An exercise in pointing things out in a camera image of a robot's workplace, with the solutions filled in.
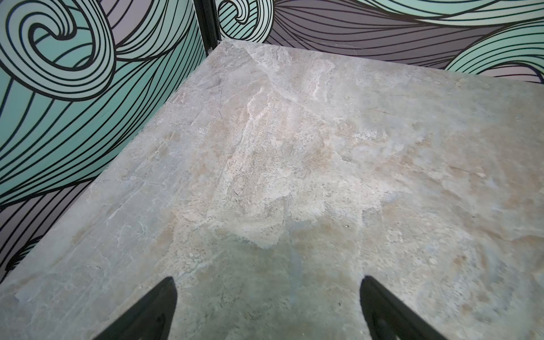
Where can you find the black corner frame post left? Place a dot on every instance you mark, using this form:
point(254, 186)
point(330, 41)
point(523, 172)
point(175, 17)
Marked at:
point(208, 20)

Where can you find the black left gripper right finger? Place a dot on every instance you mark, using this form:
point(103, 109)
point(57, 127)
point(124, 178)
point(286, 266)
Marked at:
point(387, 317)

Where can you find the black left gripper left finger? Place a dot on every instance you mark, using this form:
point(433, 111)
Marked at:
point(149, 318)

